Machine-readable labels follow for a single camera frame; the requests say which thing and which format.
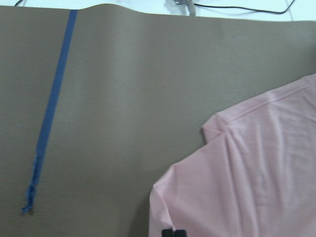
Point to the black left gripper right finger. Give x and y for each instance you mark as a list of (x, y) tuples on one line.
[(180, 233)]

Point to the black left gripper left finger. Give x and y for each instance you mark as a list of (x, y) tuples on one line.
[(167, 233)]

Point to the pink printed t-shirt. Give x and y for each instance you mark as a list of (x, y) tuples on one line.
[(254, 177)]

